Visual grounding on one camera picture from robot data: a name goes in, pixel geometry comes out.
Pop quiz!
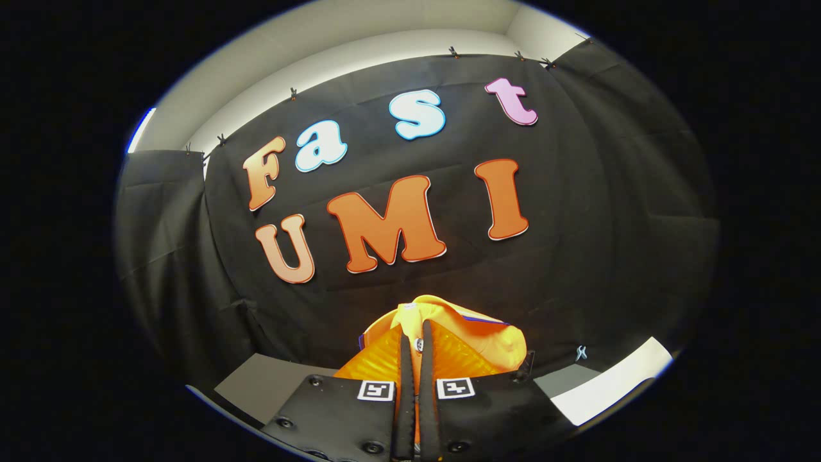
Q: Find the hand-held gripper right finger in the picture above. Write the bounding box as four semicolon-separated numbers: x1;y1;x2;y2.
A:
418;320;576;462

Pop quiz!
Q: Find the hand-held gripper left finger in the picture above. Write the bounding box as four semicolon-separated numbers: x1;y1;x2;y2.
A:
260;324;416;462

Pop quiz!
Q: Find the yellow polo shirt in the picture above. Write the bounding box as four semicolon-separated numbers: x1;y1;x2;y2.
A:
358;295;529;450

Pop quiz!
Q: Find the black backdrop cloth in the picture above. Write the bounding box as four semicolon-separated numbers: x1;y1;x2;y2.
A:
115;37;720;386

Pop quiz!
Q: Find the row of black cloth clips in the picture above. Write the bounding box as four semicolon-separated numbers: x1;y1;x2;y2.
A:
183;32;594;158

